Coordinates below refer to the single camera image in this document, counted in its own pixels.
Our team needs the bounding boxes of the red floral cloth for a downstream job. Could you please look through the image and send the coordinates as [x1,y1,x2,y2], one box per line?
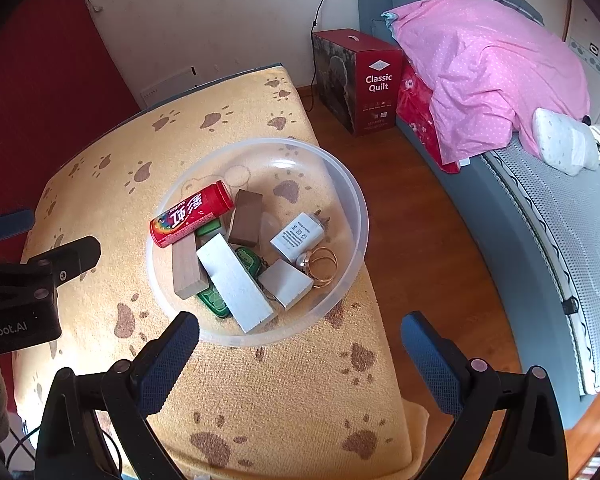
[395,65,463,175]

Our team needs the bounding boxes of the red candy tube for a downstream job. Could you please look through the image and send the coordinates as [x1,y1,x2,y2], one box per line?
[149,180,236,249]

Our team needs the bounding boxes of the gold key rings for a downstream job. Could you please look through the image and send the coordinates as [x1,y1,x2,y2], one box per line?
[296,246,339,289]

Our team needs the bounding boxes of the grey mesh mattress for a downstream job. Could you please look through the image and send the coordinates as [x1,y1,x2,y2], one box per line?
[482,135,600,396]

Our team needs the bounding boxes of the white charger plug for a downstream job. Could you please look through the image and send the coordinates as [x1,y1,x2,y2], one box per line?
[270,212,328,266]

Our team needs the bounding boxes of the pink dotted quilt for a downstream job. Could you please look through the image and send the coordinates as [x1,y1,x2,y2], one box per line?
[384,0,592,166]

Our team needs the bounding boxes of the black power cable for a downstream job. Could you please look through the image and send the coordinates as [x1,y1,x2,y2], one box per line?
[310,0,331,111]

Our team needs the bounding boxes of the long white block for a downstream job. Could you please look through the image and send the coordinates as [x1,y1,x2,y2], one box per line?
[196,236,277,334]

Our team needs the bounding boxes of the red quilted cloth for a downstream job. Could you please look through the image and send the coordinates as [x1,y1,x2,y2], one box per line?
[0,0,143,266]

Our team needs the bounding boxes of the white pillow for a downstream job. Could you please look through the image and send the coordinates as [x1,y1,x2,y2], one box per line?
[531,107,600,177]

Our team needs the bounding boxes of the yellow paw print blanket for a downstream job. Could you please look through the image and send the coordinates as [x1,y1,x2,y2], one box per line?
[11,64,431,480]

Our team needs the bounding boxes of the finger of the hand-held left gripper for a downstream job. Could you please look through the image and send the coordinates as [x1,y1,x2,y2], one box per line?
[0,209,35,246]
[19,235,102,286]

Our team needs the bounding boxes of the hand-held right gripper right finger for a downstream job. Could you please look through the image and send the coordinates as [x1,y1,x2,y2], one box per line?
[400,311,568,480]

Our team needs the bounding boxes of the long tan wooden block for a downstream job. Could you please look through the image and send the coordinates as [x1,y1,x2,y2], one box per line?
[171,234,211,301]

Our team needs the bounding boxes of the grey upholstered bed frame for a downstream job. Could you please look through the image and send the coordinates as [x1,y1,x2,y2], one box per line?
[357,0,600,431]

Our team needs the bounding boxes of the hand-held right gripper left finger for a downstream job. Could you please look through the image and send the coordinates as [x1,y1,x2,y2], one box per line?
[34,311,201,480]

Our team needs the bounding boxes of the red quilt box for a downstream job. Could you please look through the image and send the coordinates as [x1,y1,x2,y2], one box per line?
[311,28,405,137]

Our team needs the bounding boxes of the white wall switch panel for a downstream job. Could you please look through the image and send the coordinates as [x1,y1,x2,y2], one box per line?
[567,35,600,81]

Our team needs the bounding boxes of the small white block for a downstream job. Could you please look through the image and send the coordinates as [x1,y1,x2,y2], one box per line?
[257,259,312,310]

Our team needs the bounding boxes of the green jar-shaped tin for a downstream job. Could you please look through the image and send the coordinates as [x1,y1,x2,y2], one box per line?
[196,245,261,318]

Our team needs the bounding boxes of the brown wooden block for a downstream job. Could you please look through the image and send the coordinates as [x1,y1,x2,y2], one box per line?
[228,189,264,248]

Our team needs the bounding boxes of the clear plastic bowl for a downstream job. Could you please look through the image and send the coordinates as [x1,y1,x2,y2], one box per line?
[145,136,370,348]

